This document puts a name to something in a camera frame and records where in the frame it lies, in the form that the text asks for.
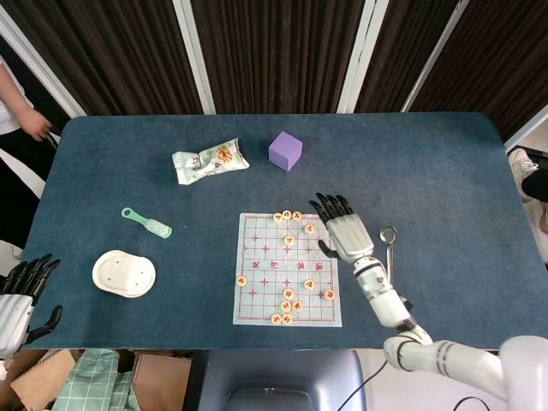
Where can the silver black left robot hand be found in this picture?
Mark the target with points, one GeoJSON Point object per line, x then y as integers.
{"type": "Point", "coordinates": [15, 317]}

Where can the bystander bare hand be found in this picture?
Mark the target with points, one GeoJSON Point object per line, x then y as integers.
{"type": "Point", "coordinates": [36, 124]}

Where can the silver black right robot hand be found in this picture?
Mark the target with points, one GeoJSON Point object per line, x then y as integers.
{"type": "Point", "coordinates": [349, 235]}

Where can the wooden chess piece red character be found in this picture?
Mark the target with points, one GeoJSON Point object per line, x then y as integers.
{"type": "Point", "coordinates": [242, 281]}
{"type": "Point", "coordinates": [287, 319]}
{"type": "Point", "coordinates": [290, 240]}
{"type": "Point", "coordinates": [286, 305]}
{"type": "Point", "coordinates": [276, 318]}
{"type": "Point", "coordinates": [310, 229]}
{"type": "Point", "coordinates": [288, 293]}

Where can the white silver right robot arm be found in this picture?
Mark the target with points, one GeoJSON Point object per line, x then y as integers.
{"type": "Point", "coordinates": [385, 304]}

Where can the bystander bare forearm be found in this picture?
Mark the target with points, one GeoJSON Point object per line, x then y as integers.
{"type": "Point", "coordinates": [13, 90]}

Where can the Chinese chess board sheet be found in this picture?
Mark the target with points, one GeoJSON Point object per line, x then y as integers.
{"type": "Point", "coordinates": [261, 308]}

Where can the metal spoon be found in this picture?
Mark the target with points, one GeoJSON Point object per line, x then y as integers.
{"type": "Point", "coordinates": [388, 234]}

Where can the bystander white shirt black trousers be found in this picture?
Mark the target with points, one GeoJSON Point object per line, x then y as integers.
{"type": "Point", "coordinates": [17, 180]}

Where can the brown cardboard box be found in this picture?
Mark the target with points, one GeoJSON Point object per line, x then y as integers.
{"type": "Point", "coordinates": [162, 381]}
{"type": "Point", "coordinates": [38, 385]}

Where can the green checked cloth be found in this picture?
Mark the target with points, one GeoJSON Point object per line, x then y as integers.
{"type": "Point", "coordinates": [94, 381]}

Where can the purple foam cube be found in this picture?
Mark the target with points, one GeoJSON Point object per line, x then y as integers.
{"type": "Point", "coordinates": [284, 150]}

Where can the dark brown slatted partition panel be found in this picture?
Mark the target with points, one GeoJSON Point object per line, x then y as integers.
{"type": "Point", "coordinates": [496, 55]}
{"type": "Point", "coordinates": [278, 51]}
{"type": "Point", "coordinates": [120, 51]}
{"type": "Point", "coordinates": [402, 47]}

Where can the white round plastic tray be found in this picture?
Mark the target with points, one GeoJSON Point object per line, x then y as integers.
{"type": "Point", "coordinates": [124, 274]}

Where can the grey blue plastic chair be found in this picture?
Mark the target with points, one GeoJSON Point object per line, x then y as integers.
{"type": "Point", "coordinates": [278, 372]}

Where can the crumpled silver snack bag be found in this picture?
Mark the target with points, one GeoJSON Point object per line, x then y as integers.
{"type": "Point", "coordinates": [205, 162]}

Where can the white sneaker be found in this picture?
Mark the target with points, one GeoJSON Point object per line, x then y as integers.
{"type": "Point", "coordinates": [523, 162]}
{"type": "Point", "coordinates": [543, 216]}

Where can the black trouser leg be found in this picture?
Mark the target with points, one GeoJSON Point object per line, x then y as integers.
{"type": "Point", "coordinates": [537, 184]}

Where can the white partition frame post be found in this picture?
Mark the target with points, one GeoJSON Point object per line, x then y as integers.
{"type": "Point", "coordinates": [363, 55]}
{"type": "Point", "coordinates": [43, 70]}
{"type": "Point", "coordinates": [436, 55]}
{"type": "Point", "coordinates": [528, 126]}
{"type": "Point", "coordinates": [194, 55]}

